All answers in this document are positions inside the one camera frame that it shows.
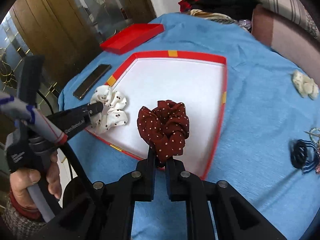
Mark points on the white dotted scrunchie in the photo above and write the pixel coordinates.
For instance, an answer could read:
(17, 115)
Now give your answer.
(112, 115)

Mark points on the silver metal hair clip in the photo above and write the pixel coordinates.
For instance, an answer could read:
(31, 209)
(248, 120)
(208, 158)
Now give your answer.
(314, 135)

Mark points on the red box lid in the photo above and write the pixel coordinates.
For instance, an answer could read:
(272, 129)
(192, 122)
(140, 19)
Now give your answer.
(131, 37)

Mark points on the cream white scrunchie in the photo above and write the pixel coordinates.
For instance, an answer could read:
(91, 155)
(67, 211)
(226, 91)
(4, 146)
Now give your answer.
(305, 85)

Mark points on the black smartphone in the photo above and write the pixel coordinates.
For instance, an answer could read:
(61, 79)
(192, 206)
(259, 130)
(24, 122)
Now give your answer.
(91, 80)

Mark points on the blue towel bedspread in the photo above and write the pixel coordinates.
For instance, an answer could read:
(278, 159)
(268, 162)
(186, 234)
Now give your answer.
(263, 114)

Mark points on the pink folded quilt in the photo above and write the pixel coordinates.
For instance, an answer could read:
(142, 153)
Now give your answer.
(287, 39)

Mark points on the striped floral pillow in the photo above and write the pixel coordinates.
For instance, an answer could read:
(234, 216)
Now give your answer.
(294, 11)

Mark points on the blue striped hair bow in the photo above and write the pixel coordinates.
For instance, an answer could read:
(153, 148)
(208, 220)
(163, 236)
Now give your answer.
(304, 155)

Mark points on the red polka dot scrunchie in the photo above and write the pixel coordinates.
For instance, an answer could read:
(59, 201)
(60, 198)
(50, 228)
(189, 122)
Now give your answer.
(165, 128)

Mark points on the person left forearm sleeve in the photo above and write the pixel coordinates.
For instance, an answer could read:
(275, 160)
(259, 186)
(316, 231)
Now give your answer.
(18, 222)

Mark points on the dark clothes pile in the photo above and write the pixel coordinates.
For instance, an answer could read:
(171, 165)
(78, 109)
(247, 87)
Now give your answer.
(235, 9)

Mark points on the wooden glass door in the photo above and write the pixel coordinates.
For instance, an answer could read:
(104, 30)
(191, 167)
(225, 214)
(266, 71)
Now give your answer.
(67, 33)

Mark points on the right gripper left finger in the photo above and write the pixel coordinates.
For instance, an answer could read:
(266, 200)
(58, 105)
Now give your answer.
(140, 183)

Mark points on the red tray box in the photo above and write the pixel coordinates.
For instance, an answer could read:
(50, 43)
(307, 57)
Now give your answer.
(171, 100)

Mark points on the person left hand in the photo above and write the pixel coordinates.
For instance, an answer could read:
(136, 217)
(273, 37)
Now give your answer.
(24, 178)

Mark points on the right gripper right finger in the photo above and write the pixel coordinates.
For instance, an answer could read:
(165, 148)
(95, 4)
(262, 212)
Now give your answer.
(182, 185)

